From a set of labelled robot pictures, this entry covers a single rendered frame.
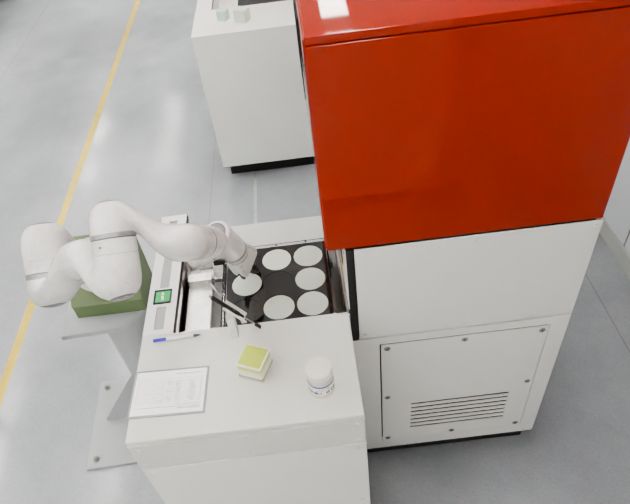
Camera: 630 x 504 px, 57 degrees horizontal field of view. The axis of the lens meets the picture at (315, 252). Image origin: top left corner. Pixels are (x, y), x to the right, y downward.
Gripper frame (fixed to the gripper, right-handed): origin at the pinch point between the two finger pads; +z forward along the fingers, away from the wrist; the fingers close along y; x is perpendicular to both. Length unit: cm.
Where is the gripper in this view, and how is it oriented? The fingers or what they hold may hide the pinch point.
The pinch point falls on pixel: (253, 268)
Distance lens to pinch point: 197.6
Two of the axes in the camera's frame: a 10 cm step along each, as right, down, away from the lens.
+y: -3.3, 9.1, -2.6
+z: 2.5, 3.5, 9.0
